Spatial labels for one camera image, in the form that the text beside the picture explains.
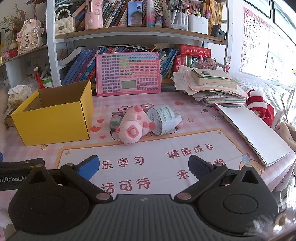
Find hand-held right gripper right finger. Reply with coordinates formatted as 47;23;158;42
174;155;266;202

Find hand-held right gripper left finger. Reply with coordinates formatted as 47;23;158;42
22;155;113;202

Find small grey gadget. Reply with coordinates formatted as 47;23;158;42
109;112;126;131

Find yellow cardboard box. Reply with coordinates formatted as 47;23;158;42
11;79;94;146

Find clear tape roll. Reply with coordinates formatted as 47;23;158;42
147;104;180;136

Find pink plush toy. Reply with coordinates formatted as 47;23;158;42
115;105;156;146

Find white plastic container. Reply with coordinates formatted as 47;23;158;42
188;14;209;35

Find pink printed desk mat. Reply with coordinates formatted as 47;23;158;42
5;89;295;202

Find white paper board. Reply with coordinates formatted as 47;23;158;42
216;103;291;167

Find pile of papers and booklets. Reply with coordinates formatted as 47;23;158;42
173;65;248;107

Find floral tissue pack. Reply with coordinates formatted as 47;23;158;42
8;85;33;108

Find red white plush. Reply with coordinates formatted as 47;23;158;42
245;89;275;126

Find thick green cover book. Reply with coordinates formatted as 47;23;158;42
191;68;239;90

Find green white jar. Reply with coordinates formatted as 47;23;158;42
42;77;55;90

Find beige cloth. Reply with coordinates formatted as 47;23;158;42
275;121;296;152

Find pink keyboard learning pad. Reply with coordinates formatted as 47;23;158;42
95;52;162;97

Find row of blue books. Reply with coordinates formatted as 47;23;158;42
61;47;98;85

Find colourful bead bunch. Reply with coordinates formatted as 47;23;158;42
193;57;218;70

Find red upright book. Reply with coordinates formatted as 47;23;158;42
172;54;188;73

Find grey bed blanket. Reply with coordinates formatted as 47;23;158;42
231;75;296;121

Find row of leaning books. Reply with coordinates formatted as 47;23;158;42
159;47;179;79

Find thick red dictionary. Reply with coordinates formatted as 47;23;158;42
174;44;212;59

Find small red box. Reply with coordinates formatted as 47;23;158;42
3;49;18;61

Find small black box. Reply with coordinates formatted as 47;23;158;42
211;24;226;39

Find pink figure decorative plaque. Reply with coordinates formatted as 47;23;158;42
17;19;45;55

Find white quilted pearl handbag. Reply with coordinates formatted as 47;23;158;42
55;9;76;37

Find clear pen holder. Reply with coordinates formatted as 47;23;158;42
172;11;188;31

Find pink cylindrical device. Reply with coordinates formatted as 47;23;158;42
85;0;103;30

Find pink pen cup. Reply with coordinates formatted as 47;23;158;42
162;4;173;28

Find row of upright thin books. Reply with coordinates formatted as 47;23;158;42
72;0;129;29

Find row of yellow books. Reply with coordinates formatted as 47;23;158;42
183;0;224;35

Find dried flower bunch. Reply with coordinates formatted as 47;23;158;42
0;0;38;32

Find framed photo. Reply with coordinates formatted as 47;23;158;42
127;0;143;27

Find pastel gradient bottle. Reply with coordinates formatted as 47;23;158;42
145;0;155;27

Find red figure wall sticker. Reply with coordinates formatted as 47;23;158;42
223;56;232;75

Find metal bed rail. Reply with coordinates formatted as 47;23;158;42
280;89;293;122

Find white frame wooden bookshelf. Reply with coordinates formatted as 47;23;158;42
46;0;232;91

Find pale wall chart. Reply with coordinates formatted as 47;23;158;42
266;27;285;82

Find alphabet wall poster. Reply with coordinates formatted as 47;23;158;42
239;6;270;75

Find black picture frame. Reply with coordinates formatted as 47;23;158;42
243;0;272;19

